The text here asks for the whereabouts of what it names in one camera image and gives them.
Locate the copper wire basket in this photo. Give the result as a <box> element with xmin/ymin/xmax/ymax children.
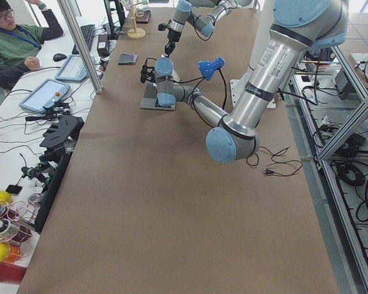
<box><xmin>0</xmin><ymin>204</ymin><xmax>33</xmax><ymax>263</ymax></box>

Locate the near blue teach pendant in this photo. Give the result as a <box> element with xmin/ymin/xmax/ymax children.
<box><xmin>18</xmin><ymin>78</ymin><xmax>71</xmax><ymax>112</ymax></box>

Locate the far blue teach pendant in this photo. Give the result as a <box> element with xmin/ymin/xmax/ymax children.
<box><xmin>55</xmin><ymin>55</ymin><xmax>88</xmax><ymax>83</ymax></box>

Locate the upper yellow ball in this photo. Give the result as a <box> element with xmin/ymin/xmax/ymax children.
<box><xmin>0</xmin><ymin>190</ymin><xmax>13</xmax><ymax>205</ymax></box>

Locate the blue desk lamp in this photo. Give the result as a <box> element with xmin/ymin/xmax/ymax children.
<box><xmin>197</xmin><ymin>56</ymin><xmax>229</xmax><ymax>111</ymax></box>

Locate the black computer mouse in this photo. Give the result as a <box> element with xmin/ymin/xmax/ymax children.
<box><xmin>53</xmin><ymin>53</ymin><xmax>67</xmax><ymax>62</ymax></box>

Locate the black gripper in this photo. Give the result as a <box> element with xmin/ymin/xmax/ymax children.
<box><xmin>158</xmin><ymin>21</ymin><xmax>182</xmax><ymax>58</ymax></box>
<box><xmin>140</xmin><ymin>57</ymin><xmax>156</xmax><ymax>83</ymax></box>

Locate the person in green jacket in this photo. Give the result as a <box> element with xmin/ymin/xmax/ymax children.
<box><xmin>0</xmin><ymin>1</ymin><xmax>63</xmax><ymax>91</ymax></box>

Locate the black plastic rack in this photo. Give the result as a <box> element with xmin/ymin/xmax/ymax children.
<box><xmin>34</xmin><ymin>115</ymin><xmax>84</xmax><ymax>233</ymax></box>

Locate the black power adapter box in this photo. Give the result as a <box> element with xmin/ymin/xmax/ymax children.
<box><xmin>97</xmin><ymin>34</ymin><xmax>110</xmax><ymax>57</ymax></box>

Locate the black computer keyboard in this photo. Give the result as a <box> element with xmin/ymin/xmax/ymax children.
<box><xmin>80</xmin><ymin>24</ymin><xmax>95</xmax><ymax>51</ymax></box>

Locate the folded grey cloth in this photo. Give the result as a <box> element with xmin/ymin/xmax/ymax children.
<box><xmin>118</xmin><ymin>53</ymin><xmax>138</xmax><ymax>65</ymax></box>

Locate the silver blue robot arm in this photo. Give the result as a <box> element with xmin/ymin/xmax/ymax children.
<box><xmin>140</xmin><ymin>1</ymin><xmax>349</xmax><ymax>163</ymax></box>
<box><xmin>158</xmin><ymin>1</ymin><xmax>253</xmax><ymax>57</ymax></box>

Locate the aluminium frame post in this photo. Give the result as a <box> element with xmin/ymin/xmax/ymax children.
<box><xmin>57</xmin><ymin>0</ymin><xmax>103</xmax><ymax>94</ymax></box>

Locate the dark wooden tray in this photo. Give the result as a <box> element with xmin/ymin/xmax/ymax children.
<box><xmin>136</xmin><ymin>10</ymin><xmax>151</xmax><ymax>24</ymax></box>

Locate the grey laptop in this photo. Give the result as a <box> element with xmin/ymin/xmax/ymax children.
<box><xmin>140</xmin><ymin>82</ymin><xmax>175</xmax><ymax>111</ymax></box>

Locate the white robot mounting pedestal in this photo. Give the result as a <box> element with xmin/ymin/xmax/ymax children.
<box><xmin>229</xmin><ymin>0</ymin><xmax>278</xmax><ymax>109</ymax></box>

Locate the wooden stand with round base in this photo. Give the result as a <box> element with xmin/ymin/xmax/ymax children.
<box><xmin>127</xmin><ymin>1</ymin><xmax>146</xmax><ymax>39</ymax></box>

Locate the blue teach pendant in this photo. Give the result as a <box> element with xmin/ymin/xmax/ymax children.
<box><xmin>18</xmin><ymin>78</ymin><xmax>71</xmax><ymax>112</ymax></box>
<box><xmin>55</xmin><ymin>55</ymin><xmax>88</xmax><ymax>83</ymax></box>

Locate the red cylinder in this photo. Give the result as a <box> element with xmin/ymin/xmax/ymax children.
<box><xmin>0</xmin><ymin>262</ymin><xmax>27</xmax><ymax>285</ymax></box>

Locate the small black square pad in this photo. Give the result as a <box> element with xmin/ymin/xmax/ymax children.
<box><xmin>6</xmin><ymin>184</ymin><xmax>23</xmax><ymax>195</ymax></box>

